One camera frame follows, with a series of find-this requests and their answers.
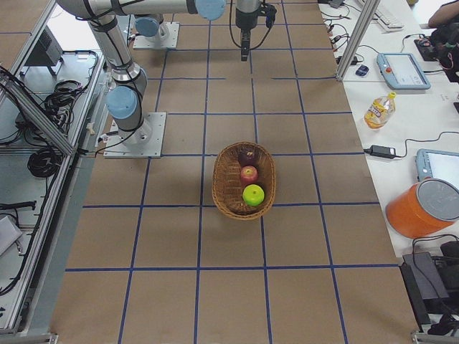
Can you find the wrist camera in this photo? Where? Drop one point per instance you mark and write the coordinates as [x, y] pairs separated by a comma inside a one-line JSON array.
[[269, 12]]

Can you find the dark checkered pouch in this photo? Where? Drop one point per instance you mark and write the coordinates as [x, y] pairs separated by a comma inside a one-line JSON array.
[[362, 71]]

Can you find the teach pendant tablet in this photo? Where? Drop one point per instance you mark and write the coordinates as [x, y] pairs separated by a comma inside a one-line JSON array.
[[401, 71]]

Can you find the orange round object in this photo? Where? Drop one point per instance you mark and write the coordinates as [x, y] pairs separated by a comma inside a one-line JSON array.
[[425, 208]]

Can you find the aluminium frame post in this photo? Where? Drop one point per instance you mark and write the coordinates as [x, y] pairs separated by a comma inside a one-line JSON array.
[[358, 32]]

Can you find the white keyboard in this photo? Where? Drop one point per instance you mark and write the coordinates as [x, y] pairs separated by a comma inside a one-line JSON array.
[[386, 20]]

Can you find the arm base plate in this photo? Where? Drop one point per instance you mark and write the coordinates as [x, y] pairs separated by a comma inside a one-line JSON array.
[[146, 142], [166, 38]]

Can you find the orange drink bottle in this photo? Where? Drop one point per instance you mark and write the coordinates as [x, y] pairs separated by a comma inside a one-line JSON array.
[[380, 111]]

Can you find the woven wicker basket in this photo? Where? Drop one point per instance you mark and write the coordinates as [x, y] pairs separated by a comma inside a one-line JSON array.
[[228, 187]]

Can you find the dark red apple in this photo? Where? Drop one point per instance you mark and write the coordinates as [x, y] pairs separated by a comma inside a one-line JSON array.
[[247, 157]]

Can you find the green apple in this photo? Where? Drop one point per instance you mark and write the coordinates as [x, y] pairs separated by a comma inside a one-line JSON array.
[[253, 195]]

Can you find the black power brick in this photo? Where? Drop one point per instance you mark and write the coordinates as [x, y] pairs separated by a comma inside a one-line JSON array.
[[381, 151]]

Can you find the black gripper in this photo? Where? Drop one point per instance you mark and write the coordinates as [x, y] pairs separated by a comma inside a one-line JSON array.
[[244, 21]]

